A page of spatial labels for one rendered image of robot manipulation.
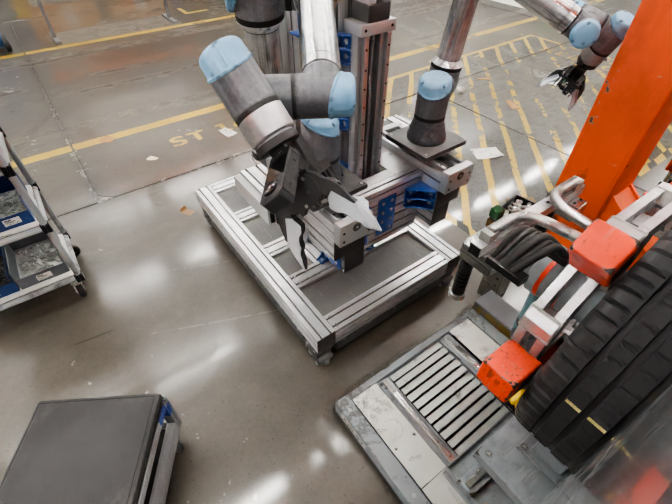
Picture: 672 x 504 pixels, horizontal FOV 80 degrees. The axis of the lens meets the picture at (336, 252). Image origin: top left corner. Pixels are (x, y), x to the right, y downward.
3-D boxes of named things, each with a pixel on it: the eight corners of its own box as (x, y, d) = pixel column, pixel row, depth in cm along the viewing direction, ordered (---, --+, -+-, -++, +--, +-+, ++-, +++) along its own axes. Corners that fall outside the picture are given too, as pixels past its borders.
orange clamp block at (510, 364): (531, 380, 84) (503, 404, 80) (500, 353, 88) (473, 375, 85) (543, 363, 79) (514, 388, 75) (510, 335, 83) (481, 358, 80)
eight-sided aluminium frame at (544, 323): (494, 422, 101) (590, 280, 63) (474, 402, 105) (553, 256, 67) (608, 319, 124) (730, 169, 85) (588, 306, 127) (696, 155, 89)
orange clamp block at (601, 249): (606, 289, 71) (611, 273, 63) (566, 263, 75) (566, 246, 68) (634, 260, 70) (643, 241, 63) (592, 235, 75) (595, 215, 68)
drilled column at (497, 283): (491, 304, 201) (518, 243, 171) (476, 291, 206) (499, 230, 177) (504, 295, 205) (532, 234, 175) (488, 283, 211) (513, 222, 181)
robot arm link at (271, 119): (264, 101, 55) (226, 133, 59) (282, 130, 56) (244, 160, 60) (288, 98, 62) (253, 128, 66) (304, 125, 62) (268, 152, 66)
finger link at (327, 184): (361, 190, 58) (309, 166, 60) (358, 193, 57) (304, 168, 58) (350, 218, 61) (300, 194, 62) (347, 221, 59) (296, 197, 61)
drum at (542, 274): (573, 339, 95) (601, 302, 85) (500, 284, 107) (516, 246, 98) (605, 311, 101) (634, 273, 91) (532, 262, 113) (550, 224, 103)
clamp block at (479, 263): (487, 278, 93) (493, 262, 89) (457, 256, 98) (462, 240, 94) (501, 269, 95) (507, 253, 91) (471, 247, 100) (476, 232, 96)
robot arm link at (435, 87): (410, 116, 147) (415, 79, 138) (419, 102, 156) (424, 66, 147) (442, 122, 144) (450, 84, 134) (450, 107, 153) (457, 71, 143)
